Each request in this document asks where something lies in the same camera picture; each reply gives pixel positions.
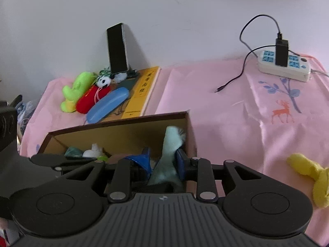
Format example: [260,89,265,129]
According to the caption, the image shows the light blue sock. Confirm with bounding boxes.
[148,126,185,190]

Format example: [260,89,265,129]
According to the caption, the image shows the brown cardboard box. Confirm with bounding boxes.
[31,112,197,201]

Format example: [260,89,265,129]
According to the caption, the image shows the white plush in box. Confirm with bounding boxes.
[82,143,104,158]

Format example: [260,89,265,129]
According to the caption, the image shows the cluttered items pile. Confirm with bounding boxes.
[10,94,39,135]

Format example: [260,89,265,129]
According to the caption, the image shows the yellow book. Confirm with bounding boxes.
[101,66,161,122]

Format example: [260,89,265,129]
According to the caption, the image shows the blue glasses case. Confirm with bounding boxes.
[86,87,129,124]

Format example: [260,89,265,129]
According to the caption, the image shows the pink printed tablecloth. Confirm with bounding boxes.
[19,54,329,245]

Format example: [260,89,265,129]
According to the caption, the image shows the red plush toy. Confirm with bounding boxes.
[76,85,111,114]

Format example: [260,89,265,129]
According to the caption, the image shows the small panda plush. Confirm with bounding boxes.
[95,68,114,88]

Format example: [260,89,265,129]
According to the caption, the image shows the green plush toy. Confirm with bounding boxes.
[60,71,95,113]

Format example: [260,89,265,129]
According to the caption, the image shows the black smartphone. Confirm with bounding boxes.
[107,23,129,74]

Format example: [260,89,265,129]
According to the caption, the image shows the yellow sock bundle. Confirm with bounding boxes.
[287,153,328,208]

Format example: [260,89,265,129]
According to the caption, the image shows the white power strip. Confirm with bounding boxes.
[256,50,312,83]

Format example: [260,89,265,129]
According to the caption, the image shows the black charger adapter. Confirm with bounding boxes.
[275,32,289,67]

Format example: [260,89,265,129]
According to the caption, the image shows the black charging cable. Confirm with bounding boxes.
[214,14,300,94]

